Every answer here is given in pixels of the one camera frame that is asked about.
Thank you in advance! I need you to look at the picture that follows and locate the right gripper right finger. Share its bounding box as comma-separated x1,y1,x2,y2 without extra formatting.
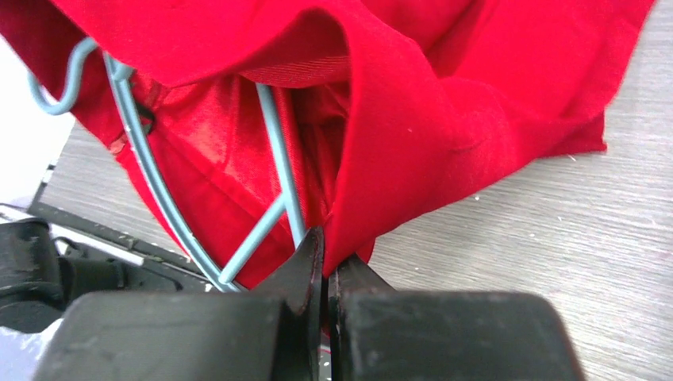
326,256,585,380

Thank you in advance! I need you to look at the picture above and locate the grey-blue hanger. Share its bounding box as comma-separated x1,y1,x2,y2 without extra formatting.
27,37,309,294

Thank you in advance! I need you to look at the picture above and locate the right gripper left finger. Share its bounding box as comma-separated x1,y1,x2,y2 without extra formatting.
34,228,324,380

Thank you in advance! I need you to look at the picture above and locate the red skirt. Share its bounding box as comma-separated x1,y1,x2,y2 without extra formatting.
1,1,653,273

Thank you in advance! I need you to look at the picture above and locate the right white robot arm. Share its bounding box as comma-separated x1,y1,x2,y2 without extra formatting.
1,218,584,380

